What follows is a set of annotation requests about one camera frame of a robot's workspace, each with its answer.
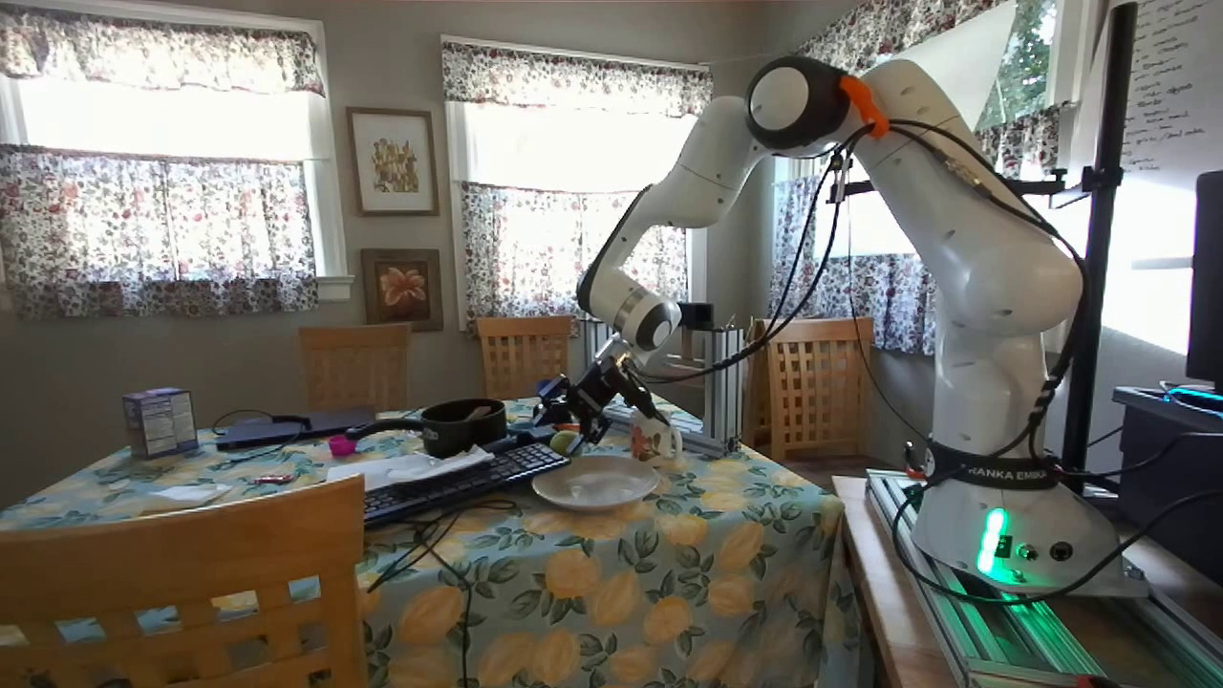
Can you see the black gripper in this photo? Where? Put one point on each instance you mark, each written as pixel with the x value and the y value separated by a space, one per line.
pixel 613 373

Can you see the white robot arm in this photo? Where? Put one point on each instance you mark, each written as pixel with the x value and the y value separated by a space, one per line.
pixel 996 279

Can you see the metal robot base platform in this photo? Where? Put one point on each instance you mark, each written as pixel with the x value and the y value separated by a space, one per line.
pixel 1008 634

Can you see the black computer monitor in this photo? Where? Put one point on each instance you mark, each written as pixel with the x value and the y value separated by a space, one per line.
pixel 1208 279

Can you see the cream floral mug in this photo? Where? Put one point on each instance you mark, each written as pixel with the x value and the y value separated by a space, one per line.
pixel 657 443

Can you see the white round plate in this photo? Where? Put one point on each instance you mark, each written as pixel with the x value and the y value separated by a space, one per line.
pixel 598 483

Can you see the wooden lattice-back chair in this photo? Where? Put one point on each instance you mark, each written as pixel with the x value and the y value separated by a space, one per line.
pixel 179 558
pixel 356 368
pixel 523 355
pixel 816 383

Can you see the black bowl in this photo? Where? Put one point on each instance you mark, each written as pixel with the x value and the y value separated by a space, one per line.
pixel 462 425

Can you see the floral cafe curtain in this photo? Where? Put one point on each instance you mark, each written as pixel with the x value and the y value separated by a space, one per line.
pixel 536 253
pixel 155 231
pixel 881 293

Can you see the lemon print tablecloth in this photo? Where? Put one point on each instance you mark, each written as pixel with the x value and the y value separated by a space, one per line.
pixel 664 573

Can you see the white paper sheet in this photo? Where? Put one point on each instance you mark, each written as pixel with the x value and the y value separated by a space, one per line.
pixel 397 469

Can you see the brown framed flower picture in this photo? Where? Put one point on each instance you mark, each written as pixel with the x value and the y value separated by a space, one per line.
pixel 403 288

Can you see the small pink cup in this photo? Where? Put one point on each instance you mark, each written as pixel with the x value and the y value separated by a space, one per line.
pixel 343 443

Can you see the white framed flower picture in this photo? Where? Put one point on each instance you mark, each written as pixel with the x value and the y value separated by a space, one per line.
pixel 393 163

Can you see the floral window valance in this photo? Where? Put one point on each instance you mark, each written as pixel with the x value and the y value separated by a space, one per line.
pixel 574 79
pixel 894 23
pixel 155 52

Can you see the black closed laptop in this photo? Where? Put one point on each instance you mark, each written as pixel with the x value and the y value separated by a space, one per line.
pixel 282 431

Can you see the small white carton box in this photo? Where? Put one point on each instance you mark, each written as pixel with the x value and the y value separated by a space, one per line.
pixel 159 423

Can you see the black pole stand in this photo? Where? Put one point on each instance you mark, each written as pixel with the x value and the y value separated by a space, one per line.
pixel 1098 192

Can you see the black desk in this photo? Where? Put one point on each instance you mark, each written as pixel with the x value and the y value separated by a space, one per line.
pixel 1170 483

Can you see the white sheet with writing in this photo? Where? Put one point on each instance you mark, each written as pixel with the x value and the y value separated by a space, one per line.
pixel 1178 90

